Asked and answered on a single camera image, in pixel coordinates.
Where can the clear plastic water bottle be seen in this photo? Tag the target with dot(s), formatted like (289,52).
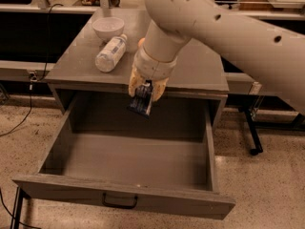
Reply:
(110,55)

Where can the dark blue rxbar wrapper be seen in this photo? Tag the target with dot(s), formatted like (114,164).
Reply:
(142,101)

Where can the grey open drawer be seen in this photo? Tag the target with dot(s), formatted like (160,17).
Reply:
(166,159)

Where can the black stand leg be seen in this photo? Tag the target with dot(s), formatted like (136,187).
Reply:
(257,149)

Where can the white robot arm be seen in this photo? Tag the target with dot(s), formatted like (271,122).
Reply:
(273,56)

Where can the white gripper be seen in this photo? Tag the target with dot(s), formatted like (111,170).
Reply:
(152,67)

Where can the white ceramic bowl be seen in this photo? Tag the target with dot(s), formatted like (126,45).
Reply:
(108,27)

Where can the black metal cabinet leg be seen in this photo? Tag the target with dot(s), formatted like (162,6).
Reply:
(17,208)

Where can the orange fruit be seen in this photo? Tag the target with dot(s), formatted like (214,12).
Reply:
(140,42)

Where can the grey cabinet counter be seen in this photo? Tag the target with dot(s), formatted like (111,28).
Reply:
(198,73)

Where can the black drawer handle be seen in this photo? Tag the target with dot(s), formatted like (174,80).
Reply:
(118,202)

